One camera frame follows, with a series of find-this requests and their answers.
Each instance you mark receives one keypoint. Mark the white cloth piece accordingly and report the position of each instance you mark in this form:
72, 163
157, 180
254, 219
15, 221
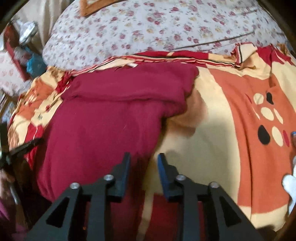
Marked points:
289, 185

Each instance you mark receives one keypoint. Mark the blue plastic bag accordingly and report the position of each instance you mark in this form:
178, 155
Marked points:
35, 66

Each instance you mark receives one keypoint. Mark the brown checkered pillow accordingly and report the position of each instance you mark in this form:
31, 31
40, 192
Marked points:
89, 7

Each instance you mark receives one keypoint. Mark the orange cream red fleece blanket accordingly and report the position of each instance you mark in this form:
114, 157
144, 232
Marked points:
235, 131

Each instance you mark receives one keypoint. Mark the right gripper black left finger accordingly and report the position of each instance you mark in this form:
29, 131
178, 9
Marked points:
82, 212

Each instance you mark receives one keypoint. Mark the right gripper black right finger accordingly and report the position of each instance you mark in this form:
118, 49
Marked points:
206, 212

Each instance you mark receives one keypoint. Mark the dark red garment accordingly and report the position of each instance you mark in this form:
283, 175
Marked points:
103, 115

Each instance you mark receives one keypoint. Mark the white floral quilt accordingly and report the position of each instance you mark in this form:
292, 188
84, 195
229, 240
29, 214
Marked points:
130, 27

